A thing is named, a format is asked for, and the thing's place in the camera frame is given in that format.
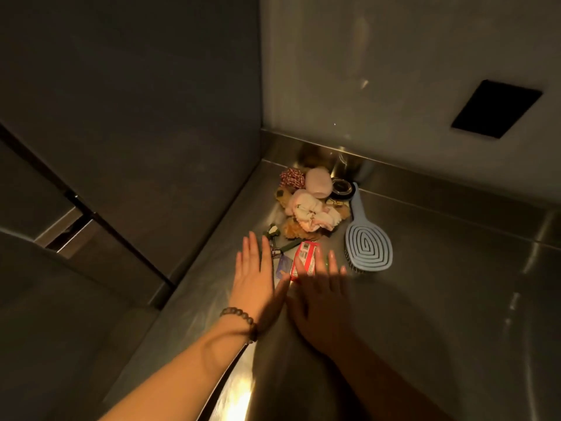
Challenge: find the person's left hand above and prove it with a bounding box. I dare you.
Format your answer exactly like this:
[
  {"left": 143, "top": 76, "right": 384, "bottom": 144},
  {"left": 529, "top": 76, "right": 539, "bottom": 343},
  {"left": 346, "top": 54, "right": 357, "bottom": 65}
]
[{"left": 228, "top": 231, "right": 292, "bottom": 334}]

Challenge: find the person's right hand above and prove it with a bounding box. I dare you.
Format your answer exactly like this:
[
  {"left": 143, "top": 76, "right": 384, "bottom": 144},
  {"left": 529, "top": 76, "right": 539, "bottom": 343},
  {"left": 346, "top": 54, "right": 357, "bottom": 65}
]
[{"left": 287, "top": 247, "right": 352, "bottom": 356}]

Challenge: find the person's right forearm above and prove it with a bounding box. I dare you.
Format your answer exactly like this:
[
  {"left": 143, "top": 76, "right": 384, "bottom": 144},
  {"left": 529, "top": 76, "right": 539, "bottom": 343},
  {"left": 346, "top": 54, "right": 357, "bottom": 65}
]
[{"left": 331, "top": 335, "right": 453, "bottom": 421}]

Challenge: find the person's left forearm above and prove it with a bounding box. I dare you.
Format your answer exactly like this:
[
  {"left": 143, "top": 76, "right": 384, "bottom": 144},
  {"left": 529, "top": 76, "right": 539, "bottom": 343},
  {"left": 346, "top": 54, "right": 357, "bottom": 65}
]
[{"left": 100, "top": 319, "right": 259, "bottom": 421}]

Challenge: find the red and white small box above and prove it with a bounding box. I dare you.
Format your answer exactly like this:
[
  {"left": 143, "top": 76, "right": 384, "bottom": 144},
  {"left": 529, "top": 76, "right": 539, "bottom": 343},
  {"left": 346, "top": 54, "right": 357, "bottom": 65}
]
[{"left": 290, "top": 240, "right": 321, "bottom": 282}]

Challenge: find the blue small packet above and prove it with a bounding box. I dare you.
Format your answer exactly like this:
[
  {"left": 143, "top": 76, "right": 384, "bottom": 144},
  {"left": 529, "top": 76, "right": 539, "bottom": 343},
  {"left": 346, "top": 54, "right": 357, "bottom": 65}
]
[{"left": 274, "top": 254, "right": 294, "bottom": 289}]

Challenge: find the light blue hair brush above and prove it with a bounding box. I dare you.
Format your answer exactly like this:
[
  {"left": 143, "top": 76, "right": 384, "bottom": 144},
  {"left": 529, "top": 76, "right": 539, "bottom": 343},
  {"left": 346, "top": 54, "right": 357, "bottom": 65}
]
[{"left": 344, "top": 182, "right": 394, "bottom": 273}]

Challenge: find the brown patterned scrunchie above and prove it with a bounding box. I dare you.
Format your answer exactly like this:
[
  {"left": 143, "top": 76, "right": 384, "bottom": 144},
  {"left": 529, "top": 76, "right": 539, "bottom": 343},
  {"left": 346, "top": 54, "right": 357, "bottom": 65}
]
[{"left": 280, "top": 217, "right": 323, "bottom": 242}]

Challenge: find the pink and white scrunchie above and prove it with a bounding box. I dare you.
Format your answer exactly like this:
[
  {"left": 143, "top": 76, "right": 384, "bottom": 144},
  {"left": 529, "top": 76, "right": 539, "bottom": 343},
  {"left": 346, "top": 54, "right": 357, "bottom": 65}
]
[{"left": 285, "top": 189, "right": 343, "bottom": 233}]

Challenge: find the black round tin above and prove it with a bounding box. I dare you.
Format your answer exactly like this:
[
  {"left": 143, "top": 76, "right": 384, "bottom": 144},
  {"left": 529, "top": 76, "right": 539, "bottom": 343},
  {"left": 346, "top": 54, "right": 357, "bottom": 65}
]
[{"left": 330, "top": 178, "right": 356, "bottom": 201}]

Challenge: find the pink round container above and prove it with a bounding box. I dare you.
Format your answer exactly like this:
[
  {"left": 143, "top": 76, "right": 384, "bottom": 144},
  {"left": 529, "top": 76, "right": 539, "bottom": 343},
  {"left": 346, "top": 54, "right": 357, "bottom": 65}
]
[{"left": 304, "top": 167, "right": 334, "bottom": 199}]

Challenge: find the red and white checked scrunchie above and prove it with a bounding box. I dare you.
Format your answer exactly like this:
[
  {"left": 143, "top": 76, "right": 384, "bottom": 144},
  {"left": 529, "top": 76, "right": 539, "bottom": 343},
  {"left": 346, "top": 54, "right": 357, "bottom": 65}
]
[{"left": 280, "top": 168, "right": 306, "bottom": 190}]

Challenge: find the grey cabinet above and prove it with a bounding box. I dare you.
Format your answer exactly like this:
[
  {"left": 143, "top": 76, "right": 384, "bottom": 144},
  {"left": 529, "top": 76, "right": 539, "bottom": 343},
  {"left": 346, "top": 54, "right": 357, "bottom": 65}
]
[{"left": 0, "top": 0, "right": 263, "bottom": 421}]

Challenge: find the green strap with metal clip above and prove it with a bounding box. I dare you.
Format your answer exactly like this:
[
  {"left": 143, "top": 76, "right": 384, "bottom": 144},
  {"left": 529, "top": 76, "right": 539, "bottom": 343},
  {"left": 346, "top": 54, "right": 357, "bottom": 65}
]
[{"left": 263, "top": 224, "right": 303, "bottom": 259}]

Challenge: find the brown bead bracelet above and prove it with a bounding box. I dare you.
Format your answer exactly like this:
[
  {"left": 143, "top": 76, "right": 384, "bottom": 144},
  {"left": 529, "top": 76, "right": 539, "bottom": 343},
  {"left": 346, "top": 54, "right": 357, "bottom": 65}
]
[{"left": 219, "top": 307, "right": 259, "bottom": 345}]

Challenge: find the black wall plate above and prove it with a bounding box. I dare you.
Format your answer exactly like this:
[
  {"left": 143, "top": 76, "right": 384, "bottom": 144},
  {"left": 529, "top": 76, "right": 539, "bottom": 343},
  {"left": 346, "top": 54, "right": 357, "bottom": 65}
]
[{"left": 451, "top": 80, "right": 543, "bottom": 139}]

